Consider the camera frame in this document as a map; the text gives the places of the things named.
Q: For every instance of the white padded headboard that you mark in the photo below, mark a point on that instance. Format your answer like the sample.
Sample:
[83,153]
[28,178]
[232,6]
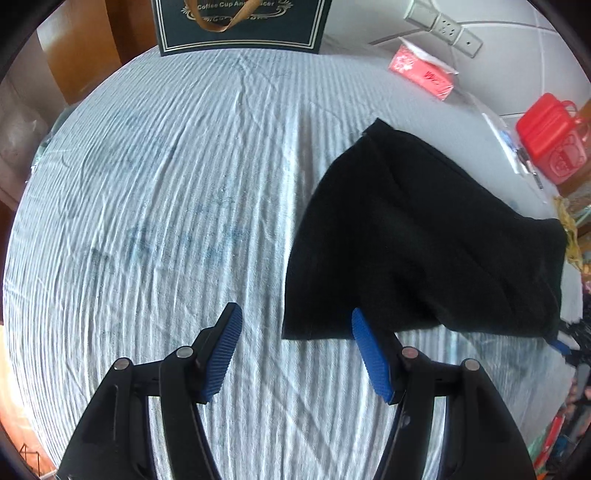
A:
[498,78]

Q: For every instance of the black and white pen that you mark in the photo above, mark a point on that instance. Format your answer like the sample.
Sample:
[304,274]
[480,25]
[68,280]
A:
[538,179]

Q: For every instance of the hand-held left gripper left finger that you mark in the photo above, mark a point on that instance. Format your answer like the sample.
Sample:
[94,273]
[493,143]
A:
[224,355]

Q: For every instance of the red tissue pack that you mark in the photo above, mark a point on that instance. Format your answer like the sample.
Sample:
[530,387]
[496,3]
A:
[422,71]

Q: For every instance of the mustard yellow cloth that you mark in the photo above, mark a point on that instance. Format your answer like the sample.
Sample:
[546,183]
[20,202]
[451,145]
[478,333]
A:
[569,226]

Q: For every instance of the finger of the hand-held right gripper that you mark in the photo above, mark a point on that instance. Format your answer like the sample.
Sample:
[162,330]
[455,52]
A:
[559,346]

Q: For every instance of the red bear carry case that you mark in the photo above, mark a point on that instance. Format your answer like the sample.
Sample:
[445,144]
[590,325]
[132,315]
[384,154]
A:
[551,138]

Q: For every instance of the white power socket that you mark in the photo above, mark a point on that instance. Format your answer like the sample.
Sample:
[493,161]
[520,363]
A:
[447,28]

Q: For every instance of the black garment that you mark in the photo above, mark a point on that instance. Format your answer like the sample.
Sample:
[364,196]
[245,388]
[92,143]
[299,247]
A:
[415,240]

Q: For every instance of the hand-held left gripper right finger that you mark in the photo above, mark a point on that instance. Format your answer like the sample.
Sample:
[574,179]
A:
[374,355]

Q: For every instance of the white round-hole wall socket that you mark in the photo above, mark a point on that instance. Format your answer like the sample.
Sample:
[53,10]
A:
[470,44]

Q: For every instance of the wooden bed frame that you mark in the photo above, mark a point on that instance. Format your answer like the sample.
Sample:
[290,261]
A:
[78,50]

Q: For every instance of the dark gift box gold ribbon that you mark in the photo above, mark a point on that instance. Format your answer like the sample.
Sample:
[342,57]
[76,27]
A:
[240,27]

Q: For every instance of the clear plastic bag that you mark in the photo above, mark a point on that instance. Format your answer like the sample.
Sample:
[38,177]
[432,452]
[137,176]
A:
[505,143]

